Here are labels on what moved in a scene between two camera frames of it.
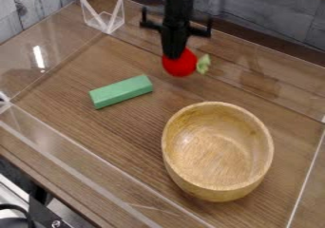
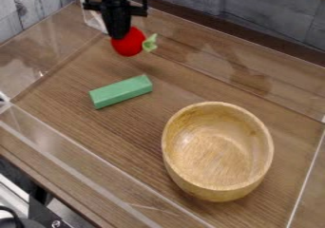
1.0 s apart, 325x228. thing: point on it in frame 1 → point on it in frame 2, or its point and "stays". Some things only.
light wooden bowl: x=217 y=148 stays
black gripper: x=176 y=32 → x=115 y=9
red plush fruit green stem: x=186 y=65 → x=130 y=45
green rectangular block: x=121 y=91 stays
